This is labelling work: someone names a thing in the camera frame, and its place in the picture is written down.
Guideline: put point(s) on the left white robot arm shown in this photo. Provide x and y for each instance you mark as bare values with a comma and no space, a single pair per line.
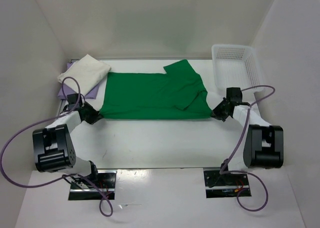
53,147

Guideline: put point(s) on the cream white t shirt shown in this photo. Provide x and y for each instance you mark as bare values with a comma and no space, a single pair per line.
84,75

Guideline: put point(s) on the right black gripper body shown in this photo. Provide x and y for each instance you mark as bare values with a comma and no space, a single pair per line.
227,101

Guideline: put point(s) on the green t shirt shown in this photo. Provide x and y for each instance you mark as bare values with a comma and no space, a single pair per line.
177,94

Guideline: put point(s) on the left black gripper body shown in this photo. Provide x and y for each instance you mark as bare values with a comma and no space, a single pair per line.
84,107

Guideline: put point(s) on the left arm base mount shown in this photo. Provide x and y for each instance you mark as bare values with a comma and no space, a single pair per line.
82,190

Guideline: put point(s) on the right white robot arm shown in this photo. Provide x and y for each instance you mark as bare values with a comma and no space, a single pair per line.
264,143

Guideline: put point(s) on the white plastic basket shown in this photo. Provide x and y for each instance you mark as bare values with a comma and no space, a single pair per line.
236,66

